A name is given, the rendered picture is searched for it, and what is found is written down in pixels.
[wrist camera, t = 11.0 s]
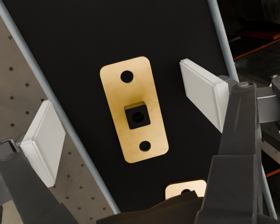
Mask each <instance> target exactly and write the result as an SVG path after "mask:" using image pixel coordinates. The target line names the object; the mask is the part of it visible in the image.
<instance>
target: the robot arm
mask: <svg viewBox="0 0 280 224"><path fill-rule="evenodd" d="M180 68H181V73H182V77H183V82H184V87H185V91H186V96H187V97H188V98H189V99H190V100H191V101H192V103H193V104H195V105H196V107H197V108H199V110H200V111H201V112H202V113H203V114H204V115H205V116H206V117H207V118H208V119H209V120H210V121H211V122H212V123H213V125H214V126H215V127H216V128H217V129H218V130H219V131H220V132H221V133H222V136H221V141H220V147H219V152H218V155H213V157H212V162H211V166H210V170H209V175H208V180H207V184H206V189H205V193H204V196H200V197H198V195H197V193H196V191H195V190H193V191H189V192H186V193H183V194H180V195H177V196H173V197H170V198H168V199H167V200H165V201H163V202H161V203H159V204H157V205H155V206H153V207H151V208H150V209H147V210H142V211H134V212H123V213H118V214H115V215H112V216H108V217H105V218H102V219H99V220H97V221H96V224H280V221H278V220H276V219H273V218H271V217H269V216H266V215H263V194H262V164H261V139H262V138H261V129H260V123H266V122H273V121H274V122H275V125H276V127H277V128H278V129H279V131H280V76H276V77H274V78H273V79H272V80H271V81H272V86H270V87H264V88H256V84H255V83H253V82H240V83H239V82H237V81H235V80H234V79H232V78H230V77H228V76H223V75H221V76H215V75H213V74H212V73H210V72H209V71H207V70H205V69H204V68H202V67H200V66H199V65H197V64H195V63H194V62H192V61H191V60H189V59H184V60H181V61H180ZM65 133H66V131H65V129H64V126H63V124H62V122H61V120H60V118H59V117H58V115H57V113H56V111H55V109H54V107H53V105H52V102H50V101H49V100H45V101H43V103H42V105H41V107H40V109H39V110H38V112H37V114H36V116H35V118H34V120H33V122H32V124H31V125H30V127H29V129H28V131H27V133H26V135H23V136H21V137H20V139H18V140H17V142H16V143H15V141H14V139H13V138H8V139H5V140H2V141H0V224H1V223H2V215H3V206H2V205H3V204H5V203H7V202H9V201H11V200H13V202H14V205H15V207H16V209H17V211H18V213H19V215H20V217H21V219H22V222H23V224H79V223H78V222H77V220H76V219H75V218H74V216H73V215H72V214H71V213H70V212H69V210H68V209H67V208H66V207H65V205H64V204H63V203H62V202H61V203H59V202H58V200H57V199H56V198H55V196H54V195H53V194H52V193H51V191H50V190H49V189H48V187H51V186H54V184H55V181H56V175H57V171H58V167H59V162H60V156H61V152H62V147H63V143H64V138H65Z"/></svg>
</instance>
